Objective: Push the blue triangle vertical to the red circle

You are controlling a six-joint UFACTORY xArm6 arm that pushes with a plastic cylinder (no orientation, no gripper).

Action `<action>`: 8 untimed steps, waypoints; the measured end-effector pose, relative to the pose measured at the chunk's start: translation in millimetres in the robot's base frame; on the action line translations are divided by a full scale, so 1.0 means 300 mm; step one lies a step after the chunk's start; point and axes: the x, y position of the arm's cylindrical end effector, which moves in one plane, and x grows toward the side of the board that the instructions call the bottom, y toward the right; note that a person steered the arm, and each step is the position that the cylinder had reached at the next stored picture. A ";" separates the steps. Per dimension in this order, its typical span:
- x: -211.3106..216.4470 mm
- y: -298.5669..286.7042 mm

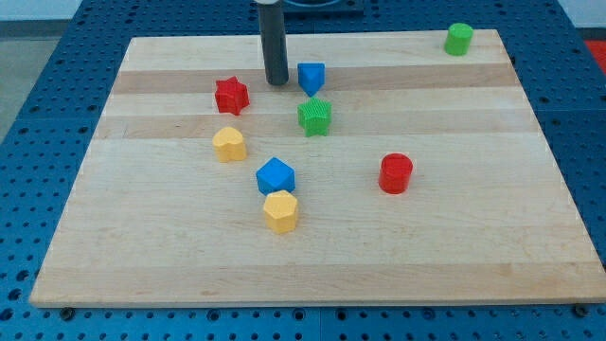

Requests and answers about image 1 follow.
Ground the red cylinder block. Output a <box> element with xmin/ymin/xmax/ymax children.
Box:
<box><xmin>378</xmin><ymin>153</ymin><xmax>414</xmax><ymax>194</ymax></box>

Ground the green star block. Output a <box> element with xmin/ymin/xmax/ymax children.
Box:
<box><xmin>297</xmin><ymin>98</ymin><xmax>332</xmax><ymax>137</ymax></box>

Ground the blue triangle block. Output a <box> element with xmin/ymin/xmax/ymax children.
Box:
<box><xmin>297</xmin><ymin>63</ymin><xmax>326</xmax><ymax>98</ymax></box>

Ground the light wooden board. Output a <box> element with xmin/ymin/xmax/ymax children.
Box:
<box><xmin>30</xmin><ymin>29</ymin><xmax>605</xmax><ymax>308</ymax></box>

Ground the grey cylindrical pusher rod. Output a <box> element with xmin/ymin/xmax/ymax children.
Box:
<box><xmin>256</xmin><ymin>0</ymin><xmax>289</xmax><ymax>86</ymax></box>

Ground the yellow hexagon block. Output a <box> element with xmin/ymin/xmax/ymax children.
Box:
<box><xmin>263</xmin><ymin>190</ymin><xmax>298</xmax><ymax>234</ymax></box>

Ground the green cylinder block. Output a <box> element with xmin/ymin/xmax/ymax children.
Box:
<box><xmin>444</xmin><ymin>23</ymin><xmax>473</xmax><ymax>56</ymax></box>

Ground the red star block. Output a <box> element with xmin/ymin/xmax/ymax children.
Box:
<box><xmin>215</xmin><ymin>77</ymin><xmax>250</xmax><ymax>116</ymax></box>

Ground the yellow heart block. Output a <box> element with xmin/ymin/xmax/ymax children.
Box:
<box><xmin>212</xmin><ymin>127</ymin><xmax>247</xmax><ymax>163</ymax></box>

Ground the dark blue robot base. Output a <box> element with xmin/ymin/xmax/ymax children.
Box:
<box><xmin>283</xmin><ymin>0</ymin><xmax>365</xmax><ymax>14</ymax></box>

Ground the blue cube block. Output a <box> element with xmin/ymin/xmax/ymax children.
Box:
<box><xmin>256</xmin><ymin>157</ymin><xmax>295</xmax><ymax>195</ymax></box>

